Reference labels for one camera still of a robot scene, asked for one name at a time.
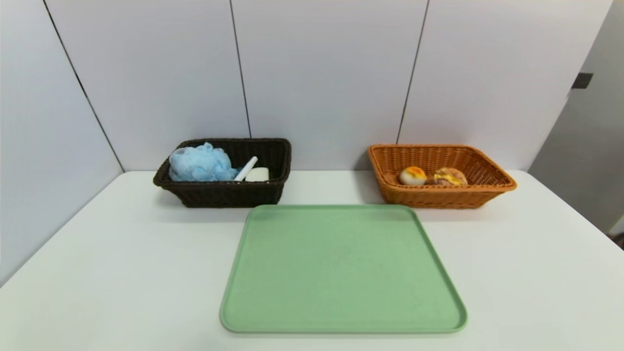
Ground white marker pen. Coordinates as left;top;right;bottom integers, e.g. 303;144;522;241
234;156;258;182

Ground orange and white egg bun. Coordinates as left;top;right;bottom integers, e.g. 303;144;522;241
399;166;428;186

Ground light blue bath loofah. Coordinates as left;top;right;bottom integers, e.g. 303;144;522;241
169;142;240;182

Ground brown cream puff bun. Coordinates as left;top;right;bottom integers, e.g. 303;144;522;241
428;167;468;186

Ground dark brown wicker basket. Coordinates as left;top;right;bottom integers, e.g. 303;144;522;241
153;138;292;208

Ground orange wicker basket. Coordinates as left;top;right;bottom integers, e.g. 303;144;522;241
368;144;517;209

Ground light green plastic tray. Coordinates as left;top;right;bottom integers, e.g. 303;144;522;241
219;204;468;335

